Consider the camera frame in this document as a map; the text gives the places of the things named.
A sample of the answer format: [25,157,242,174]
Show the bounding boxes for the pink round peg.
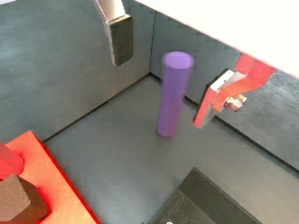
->
[0,143,25,179]

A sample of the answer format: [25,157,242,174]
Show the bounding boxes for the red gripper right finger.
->
[194,53,277,129]

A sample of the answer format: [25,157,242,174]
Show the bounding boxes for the red peg board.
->
[6,130,102,224]

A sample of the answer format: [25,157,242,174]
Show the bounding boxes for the black curved holder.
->
[149,168,263,224]

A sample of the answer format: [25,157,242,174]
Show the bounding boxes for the brown hexagonal peg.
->
[0,175,50,224]

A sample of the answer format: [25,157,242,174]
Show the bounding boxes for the purple round peg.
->
[158,52,195,137]

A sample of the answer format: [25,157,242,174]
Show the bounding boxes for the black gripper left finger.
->
[94,0,134,67]

